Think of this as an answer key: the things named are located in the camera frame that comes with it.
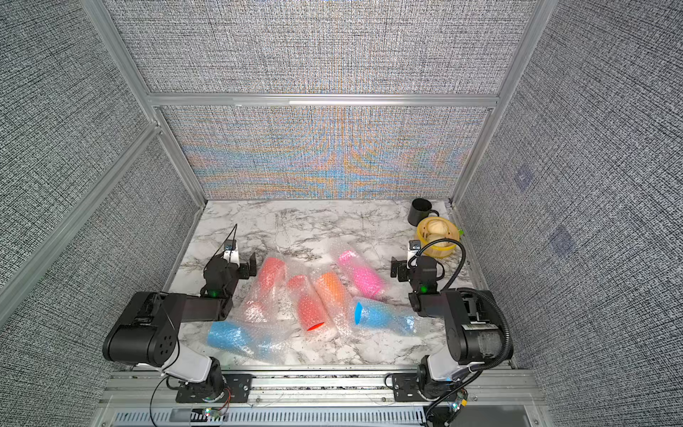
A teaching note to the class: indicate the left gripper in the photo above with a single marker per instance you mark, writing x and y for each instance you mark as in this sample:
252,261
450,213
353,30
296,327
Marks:
244,269

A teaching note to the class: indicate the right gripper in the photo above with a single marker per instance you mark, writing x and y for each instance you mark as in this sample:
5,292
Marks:
402,266

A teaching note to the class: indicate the blue wine glass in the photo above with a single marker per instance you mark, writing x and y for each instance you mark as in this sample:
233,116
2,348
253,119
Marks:
263,341
369,314

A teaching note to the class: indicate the red wine glass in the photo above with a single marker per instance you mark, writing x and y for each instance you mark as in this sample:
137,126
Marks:
309,308

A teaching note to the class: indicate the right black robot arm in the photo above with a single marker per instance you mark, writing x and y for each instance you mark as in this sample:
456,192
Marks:
478,335

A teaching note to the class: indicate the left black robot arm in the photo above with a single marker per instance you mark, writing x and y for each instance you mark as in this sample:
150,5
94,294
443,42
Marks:
147,332

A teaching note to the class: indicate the pink wrapped wine glass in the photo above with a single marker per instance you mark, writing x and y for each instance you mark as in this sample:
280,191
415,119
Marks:
359,272

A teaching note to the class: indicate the coral wrapped wine glass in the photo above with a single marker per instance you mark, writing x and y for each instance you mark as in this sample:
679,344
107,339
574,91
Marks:
261,303

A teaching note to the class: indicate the orange wrapped wine glass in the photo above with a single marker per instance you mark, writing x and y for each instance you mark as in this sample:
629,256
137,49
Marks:
336,299

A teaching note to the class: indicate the yellow bamboo steamer basket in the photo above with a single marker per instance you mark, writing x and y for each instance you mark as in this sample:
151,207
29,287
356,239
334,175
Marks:
440,250

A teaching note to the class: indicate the upper white bun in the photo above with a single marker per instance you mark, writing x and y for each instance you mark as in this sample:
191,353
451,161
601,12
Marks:
437,229

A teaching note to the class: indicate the black mug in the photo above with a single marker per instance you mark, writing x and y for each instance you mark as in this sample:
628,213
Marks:
419,210

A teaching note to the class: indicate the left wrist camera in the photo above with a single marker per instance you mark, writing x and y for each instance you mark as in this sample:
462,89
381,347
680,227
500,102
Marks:
230,251

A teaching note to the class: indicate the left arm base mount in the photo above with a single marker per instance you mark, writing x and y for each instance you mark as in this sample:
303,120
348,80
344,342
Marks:
233,387

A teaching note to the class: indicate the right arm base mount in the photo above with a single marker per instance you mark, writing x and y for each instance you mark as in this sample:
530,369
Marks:
414,387

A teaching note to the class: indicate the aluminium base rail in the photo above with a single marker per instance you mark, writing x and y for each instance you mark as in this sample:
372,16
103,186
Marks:
324,396

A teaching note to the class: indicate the aluminium frame crossbar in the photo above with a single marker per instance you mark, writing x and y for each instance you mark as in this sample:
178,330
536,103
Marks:
283,100

